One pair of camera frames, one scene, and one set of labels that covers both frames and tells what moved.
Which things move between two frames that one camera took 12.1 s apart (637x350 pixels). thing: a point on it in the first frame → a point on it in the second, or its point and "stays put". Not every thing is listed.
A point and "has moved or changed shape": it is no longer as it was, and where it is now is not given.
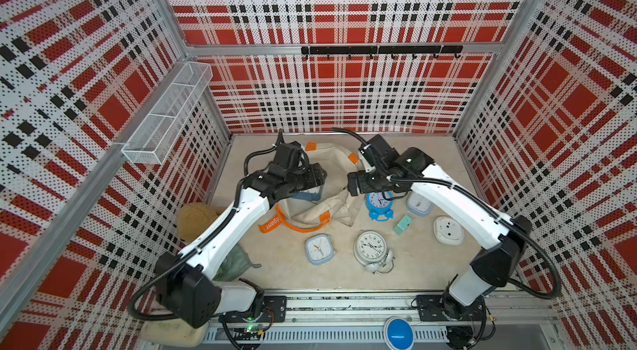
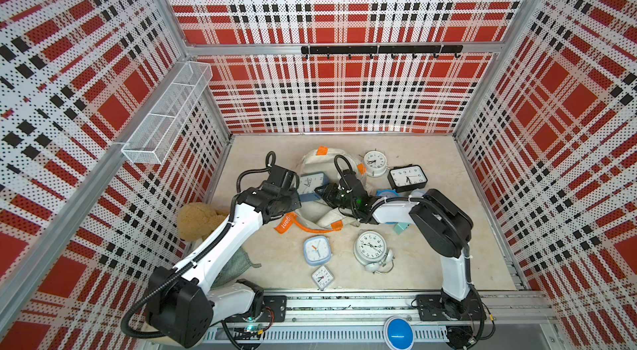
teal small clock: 402,225 stays put
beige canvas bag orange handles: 336,201 has moved or changed shape
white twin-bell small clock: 370,250 stays put
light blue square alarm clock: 319,249 stays put
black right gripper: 363,187 → 328,194
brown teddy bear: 193,217 stays put
